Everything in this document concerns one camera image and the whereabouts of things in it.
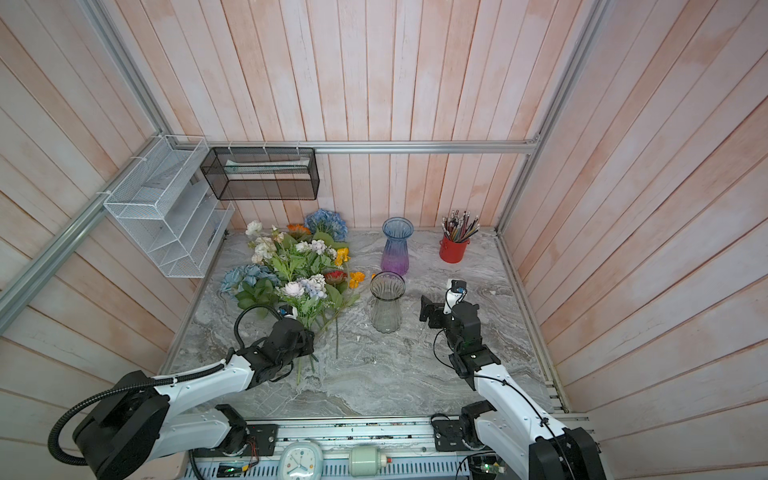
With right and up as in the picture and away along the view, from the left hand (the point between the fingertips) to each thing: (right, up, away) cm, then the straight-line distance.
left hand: (311, 340), depth 88 cm
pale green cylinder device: (+18, -20, -24) cm, 36 cm away
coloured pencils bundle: (+47, +35, +10) cm, 59 cm away
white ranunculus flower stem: (-23, +35, +12) cm, 43 cm away
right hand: (+38, +14, -4) cm, 40 cm away
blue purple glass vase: (+26, +27, +10) cm, 38 cm away
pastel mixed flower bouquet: (-1, +13, 0) cm, 13 cm away
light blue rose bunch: (-19, +16, +3) cm, 25 cm away
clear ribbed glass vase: (+23, +16, -4) cm, 28 cm away
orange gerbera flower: (-11, +37, +25) cm, 46 cm away
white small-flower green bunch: (-11, +25, +12) cm, 30 cm away
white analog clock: (+2, -23, -20) cm, 30 cm away
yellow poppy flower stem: (+11, +18, +16) cm, 26 cm away
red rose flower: (+6, +18, +10) cm, 22 cm away
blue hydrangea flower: (-1, +40, +25) cm, 47 cm away
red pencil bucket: (+47, +27, +17) cm, 57 cm away
